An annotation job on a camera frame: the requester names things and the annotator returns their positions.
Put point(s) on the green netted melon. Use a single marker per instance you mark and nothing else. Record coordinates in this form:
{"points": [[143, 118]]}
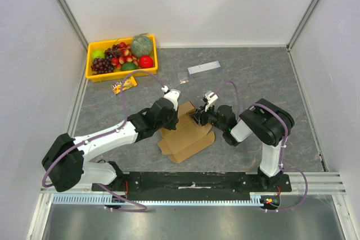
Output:
{"points": [[141, 45]]}

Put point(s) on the red apple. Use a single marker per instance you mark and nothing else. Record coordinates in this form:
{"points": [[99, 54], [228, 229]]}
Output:
{"points": [[146, 62]]}

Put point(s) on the green avocado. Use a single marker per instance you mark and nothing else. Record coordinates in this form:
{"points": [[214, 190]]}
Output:
{"points": [[129, 66]]}

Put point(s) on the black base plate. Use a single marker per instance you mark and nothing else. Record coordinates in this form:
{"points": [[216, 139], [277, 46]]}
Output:
{"points": [[140, 182]]}

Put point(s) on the green apple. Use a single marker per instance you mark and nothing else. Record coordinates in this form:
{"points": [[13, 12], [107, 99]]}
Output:
{"points": [[97, 54]]}

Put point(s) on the small clear plastic bag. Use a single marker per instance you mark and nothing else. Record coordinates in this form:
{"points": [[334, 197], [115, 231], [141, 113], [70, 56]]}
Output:
{"points": [[183, 78]]}

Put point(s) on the yellow plastic bin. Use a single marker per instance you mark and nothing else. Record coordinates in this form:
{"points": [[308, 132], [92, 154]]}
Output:
{"points": [[103, 45]]}

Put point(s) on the yellow candy packet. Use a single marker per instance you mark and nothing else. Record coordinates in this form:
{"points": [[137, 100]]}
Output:
{"points": [[124, 85]]}

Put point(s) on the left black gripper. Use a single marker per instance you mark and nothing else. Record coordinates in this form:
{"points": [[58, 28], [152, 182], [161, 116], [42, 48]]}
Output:
{"points": [[172, 125]]}

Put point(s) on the brown cardboard box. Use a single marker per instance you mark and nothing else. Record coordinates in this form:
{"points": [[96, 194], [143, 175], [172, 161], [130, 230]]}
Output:
{"points": [[188, 139]]}

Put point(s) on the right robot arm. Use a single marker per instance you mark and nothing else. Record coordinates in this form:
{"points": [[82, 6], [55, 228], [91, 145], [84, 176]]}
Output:
{"points": [[269, 123]]}

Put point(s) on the dark purple grape bunch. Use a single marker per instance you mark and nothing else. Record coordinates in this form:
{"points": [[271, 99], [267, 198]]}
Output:
{"points": [[102, 66]]}

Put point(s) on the slotted cable duct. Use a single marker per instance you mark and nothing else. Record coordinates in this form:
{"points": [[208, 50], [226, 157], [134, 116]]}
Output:
{"points": [[110, 200]]}

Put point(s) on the grey slim carton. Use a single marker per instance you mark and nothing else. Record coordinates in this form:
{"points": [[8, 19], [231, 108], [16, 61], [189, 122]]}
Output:
{"points": [[203, 68]]}

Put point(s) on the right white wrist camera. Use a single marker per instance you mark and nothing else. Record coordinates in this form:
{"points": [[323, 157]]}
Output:
{"points": [[210, 98]]}

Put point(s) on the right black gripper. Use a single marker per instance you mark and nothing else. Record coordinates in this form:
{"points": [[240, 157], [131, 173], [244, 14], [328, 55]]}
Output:
{"points": [[202, 115]]}

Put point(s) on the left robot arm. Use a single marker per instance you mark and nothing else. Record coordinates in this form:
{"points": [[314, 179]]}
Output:
{"points": [[68, 161]]}

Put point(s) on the red cherry cluster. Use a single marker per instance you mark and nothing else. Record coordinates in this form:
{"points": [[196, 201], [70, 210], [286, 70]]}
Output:
{"points": [[120, 54]]}

